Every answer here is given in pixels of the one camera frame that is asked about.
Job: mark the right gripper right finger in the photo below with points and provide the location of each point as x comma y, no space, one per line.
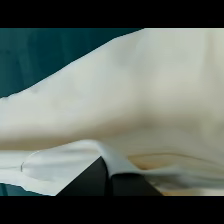
133,185

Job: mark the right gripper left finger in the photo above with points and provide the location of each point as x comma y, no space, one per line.
90,181

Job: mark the cream shirt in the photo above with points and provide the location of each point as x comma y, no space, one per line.
133,93

